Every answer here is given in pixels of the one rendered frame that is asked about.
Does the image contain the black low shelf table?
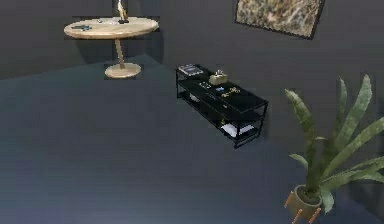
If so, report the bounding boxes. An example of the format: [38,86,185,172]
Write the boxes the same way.
[175,64,270,150]

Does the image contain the gold statuette on black base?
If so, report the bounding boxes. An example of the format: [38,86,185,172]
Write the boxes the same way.
[116,0,130,25]

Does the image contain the white paper stack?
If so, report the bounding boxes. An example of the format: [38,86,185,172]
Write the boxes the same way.
[220,122,256,138]

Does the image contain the round wooden pedestal table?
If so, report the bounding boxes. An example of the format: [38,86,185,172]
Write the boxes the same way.
[63,16,160,79]

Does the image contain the framed mottled wall picture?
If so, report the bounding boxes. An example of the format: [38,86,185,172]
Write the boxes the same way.
[234,0,326,41]

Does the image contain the green potted house plant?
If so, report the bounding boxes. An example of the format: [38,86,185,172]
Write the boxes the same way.
[283,73,384,224]

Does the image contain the teal flat object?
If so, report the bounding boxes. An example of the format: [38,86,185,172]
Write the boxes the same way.
[71,24,93,32]

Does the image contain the gold keys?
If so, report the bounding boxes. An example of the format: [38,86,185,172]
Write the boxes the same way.
[221,86,241,99]

